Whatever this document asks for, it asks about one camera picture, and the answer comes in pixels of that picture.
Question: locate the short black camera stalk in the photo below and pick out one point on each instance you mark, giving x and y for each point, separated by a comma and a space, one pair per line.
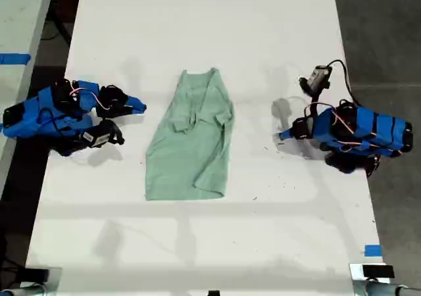
318, 97

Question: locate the black labelled camera box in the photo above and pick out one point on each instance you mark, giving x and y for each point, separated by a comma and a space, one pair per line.
102, 135

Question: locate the short blue tape strip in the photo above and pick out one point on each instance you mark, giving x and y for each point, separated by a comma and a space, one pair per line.
373, 250

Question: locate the grey and black camera box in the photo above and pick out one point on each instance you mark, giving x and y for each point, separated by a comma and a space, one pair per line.
317, 77

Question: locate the white mounting plate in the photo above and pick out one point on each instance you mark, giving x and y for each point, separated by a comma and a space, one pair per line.
356, 273

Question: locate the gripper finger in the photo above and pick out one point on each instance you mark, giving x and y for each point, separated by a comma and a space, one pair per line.
287, 137
133, 110
133, 101
288, 131

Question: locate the long blue tape strip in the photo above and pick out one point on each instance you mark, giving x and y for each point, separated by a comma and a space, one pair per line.
14, 59

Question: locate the small black block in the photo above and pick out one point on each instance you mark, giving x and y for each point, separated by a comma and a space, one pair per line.
213, 293

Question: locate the small black box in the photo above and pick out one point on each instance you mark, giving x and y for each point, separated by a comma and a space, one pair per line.
378, 271
37, 275

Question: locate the pale green T-shirt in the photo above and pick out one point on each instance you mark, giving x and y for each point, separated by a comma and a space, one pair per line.
184, 144

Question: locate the silver mounting plate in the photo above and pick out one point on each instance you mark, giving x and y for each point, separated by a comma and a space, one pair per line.
55, 276

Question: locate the silver metal clamp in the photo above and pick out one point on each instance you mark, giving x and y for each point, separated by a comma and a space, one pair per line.
378, 289

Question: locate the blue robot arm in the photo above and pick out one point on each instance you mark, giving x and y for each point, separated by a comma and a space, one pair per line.
378, 128
29, 121

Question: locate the grey side table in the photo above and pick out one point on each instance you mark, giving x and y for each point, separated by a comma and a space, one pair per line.
19, 13

